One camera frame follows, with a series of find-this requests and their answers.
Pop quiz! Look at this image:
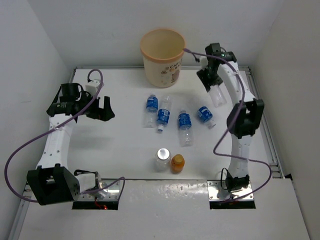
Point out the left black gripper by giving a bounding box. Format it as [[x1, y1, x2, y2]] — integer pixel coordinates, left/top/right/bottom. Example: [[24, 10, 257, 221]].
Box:
[[75, 90, 114, 121]]

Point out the clear unlabelled plastic bottle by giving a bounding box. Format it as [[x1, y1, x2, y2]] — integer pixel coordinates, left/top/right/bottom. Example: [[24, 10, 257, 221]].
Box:
[[208, 85, 227, 108]]

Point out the blue label bottle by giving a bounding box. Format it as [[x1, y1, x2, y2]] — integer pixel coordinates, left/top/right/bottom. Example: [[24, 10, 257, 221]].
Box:
[[143, 93, 159, 128], [156, 96, 172, 133], [196, 106, 216, 129], [178, 108, 194, 147]]

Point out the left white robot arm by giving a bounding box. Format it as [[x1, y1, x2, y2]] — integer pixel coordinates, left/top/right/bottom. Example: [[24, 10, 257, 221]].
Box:
[[26, 79, 115, 206]]

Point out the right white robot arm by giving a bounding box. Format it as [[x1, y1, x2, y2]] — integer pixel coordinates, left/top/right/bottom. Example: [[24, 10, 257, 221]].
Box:
[[196, 43, 265, 193]]

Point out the beige plastic waste bin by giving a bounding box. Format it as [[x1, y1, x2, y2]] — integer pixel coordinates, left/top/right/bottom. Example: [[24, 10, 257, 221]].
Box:
[[140, 28, 186, 88]]

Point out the clear jar white lid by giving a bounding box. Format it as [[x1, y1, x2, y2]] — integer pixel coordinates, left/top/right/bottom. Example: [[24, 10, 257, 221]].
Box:
[[155, 148, 171, 171]]

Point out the orange juice bottle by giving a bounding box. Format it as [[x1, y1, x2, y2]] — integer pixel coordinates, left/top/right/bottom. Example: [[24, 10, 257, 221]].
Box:
[[170, 154, 185, 174]]

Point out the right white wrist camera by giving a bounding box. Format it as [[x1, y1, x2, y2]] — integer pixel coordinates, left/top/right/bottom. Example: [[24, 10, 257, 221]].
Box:
[[199, 56, 208, 69]]

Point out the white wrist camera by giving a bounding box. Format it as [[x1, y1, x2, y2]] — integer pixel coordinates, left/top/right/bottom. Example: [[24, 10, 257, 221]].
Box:
[[199, 56, 208, 69], [85, 79, 104, 96]]

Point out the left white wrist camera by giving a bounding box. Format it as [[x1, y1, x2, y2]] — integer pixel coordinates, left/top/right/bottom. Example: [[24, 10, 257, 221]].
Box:
[[85, 79, 104, 96]]

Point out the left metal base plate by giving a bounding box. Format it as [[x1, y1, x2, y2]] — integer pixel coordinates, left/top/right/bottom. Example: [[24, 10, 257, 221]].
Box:
[[78, 177, 126, 202]]

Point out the metal base plate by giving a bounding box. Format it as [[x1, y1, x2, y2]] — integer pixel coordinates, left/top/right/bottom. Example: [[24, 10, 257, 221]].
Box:
[[78, 177, 126, 202], [207, 180, 254, 203]]

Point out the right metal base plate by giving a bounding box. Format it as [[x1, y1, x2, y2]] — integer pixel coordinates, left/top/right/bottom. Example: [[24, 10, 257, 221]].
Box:
[[207, 180, 254, 203]]

